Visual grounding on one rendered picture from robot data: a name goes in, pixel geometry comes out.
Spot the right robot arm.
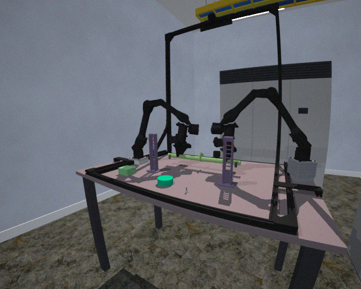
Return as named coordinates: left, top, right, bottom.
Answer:
left=131, top=99, right=199, bottom=159

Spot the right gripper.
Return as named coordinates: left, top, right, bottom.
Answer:
left=169, top=132, right=192, bottom=157

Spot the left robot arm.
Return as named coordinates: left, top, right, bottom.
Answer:
left=211, top=87, right=312, bottom=162

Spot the green block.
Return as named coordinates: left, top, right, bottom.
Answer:
left=118, top=165, right=137, bottom=176

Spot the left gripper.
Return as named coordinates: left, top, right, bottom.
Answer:
left=217, top=133, right=237, bottom=161

